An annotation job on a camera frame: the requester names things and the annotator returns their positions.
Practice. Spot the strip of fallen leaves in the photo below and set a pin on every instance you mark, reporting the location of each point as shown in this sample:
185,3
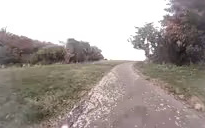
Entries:
98,101

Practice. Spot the grey asphalt path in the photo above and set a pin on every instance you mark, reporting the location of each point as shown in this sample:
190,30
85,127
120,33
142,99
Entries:
141,103

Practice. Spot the row of bushes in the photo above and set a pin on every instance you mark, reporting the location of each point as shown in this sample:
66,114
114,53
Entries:
46,51

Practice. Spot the grass field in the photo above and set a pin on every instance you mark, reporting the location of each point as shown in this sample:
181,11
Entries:
40,86

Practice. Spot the grass verge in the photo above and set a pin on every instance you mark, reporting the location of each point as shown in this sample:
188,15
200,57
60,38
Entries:
180,78

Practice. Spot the group of trees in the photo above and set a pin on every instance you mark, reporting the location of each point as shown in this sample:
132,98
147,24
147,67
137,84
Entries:
186,36

